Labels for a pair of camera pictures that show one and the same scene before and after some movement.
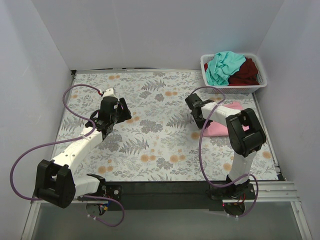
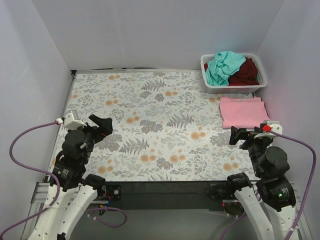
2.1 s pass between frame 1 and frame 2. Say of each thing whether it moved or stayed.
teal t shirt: stayed
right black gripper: moved
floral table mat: stayed
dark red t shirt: stayed
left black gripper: moved
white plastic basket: stayed
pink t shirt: moved
